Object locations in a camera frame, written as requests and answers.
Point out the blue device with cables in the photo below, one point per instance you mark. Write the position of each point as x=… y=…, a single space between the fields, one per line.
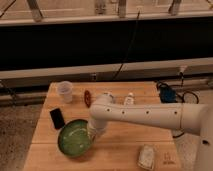
x=169 y=95

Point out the white crumpled packet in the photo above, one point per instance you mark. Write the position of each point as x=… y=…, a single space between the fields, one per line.
x=146 y=157

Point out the clear plastic cup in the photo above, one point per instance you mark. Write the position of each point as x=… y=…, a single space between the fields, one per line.
x=64 y=90

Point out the red-brown oval object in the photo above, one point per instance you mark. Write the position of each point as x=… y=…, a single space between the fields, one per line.
x=87 y=98

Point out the white tube bottle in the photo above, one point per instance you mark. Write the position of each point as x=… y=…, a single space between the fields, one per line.
x=129 y=99

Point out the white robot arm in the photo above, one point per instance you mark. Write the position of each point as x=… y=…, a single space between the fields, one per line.
x=195 y=119

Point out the green ceramic bowl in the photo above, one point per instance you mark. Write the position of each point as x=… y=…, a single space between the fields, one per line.
x=73 y=139

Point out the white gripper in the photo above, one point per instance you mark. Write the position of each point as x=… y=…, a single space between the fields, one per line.
x=96 y=128

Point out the black smartphone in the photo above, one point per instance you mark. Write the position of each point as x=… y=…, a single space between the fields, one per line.
x=57 y=118

